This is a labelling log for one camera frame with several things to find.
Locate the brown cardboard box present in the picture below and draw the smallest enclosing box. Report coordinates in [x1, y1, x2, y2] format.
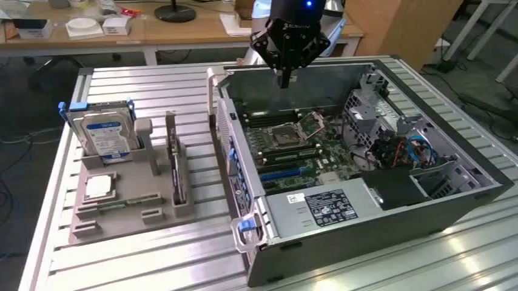
[234, 0, 261, 21]

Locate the installed black RAM stick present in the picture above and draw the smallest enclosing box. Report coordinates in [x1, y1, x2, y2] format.
[262, 149, 319, 162]

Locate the black office chair base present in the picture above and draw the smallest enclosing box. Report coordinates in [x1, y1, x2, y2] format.
[23, 53, 123, 89]

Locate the white paper stack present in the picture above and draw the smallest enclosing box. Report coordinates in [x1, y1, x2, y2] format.
[219, 13, 254, 38]

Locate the hard disk in blue caddy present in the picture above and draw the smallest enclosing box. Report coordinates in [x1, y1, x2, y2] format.
[59, 98, 137, 166]

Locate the CPU socket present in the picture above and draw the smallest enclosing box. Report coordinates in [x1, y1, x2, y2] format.
[270, 124, 303, 147]

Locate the white box with black top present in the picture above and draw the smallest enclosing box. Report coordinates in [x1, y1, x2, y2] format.
[11, 18, 55, 40]

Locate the black round lamp base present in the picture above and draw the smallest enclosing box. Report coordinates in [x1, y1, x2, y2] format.
[154, 4, 198, 23]

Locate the open black PC case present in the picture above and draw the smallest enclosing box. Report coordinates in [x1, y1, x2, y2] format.
[206, 59, 516, 288]

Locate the open socket cover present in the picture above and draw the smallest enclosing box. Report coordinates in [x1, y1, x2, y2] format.
[297, 111, 328, 134]

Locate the grey power supply unit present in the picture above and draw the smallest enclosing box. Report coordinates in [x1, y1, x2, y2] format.
[265, 178, 384, 239]

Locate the small white cardboard box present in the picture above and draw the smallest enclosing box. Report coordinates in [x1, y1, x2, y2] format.
[102, 16, 133, 36]

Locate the white table frame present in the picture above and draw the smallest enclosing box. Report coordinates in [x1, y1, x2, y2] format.
[442, 0, 518, 83]

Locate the green RAM stick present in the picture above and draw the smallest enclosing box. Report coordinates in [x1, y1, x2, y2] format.
[97, 196, 159, 210]

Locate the blue disk wire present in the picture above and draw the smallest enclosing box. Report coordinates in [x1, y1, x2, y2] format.
[406, 135, 440, 169]

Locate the gpu card with metal bracket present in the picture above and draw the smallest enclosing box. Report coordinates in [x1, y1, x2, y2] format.
[165, 110, 190, 206]

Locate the white box with round top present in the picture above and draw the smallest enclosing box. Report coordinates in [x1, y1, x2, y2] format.
[65, 18, 106, 41]

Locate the wooden cabinet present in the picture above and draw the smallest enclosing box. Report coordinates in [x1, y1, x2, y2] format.
[356, 0, 465, 66]

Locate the long blue expansion slot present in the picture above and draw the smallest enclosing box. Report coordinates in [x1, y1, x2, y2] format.
[258, 168, 307, 183]

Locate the grey printed parts rack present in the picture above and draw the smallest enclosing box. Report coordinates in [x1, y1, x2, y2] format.
[69, 118, 199, 246]

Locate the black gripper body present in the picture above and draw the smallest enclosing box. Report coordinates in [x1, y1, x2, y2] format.
[265, 0, 326, 70]

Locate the clear plastic bag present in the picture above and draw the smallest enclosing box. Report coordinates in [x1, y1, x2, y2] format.
[98, 0, 121, 15]

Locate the wooden desk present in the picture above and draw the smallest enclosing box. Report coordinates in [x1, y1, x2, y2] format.
[0, 0, 365, 66]

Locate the metal disk bay cage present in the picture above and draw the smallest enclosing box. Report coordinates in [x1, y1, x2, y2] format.
[342, 89, 406, 152]

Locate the silver CPU chip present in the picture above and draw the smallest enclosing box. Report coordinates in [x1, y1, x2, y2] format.
[86, 175, 114, 199]

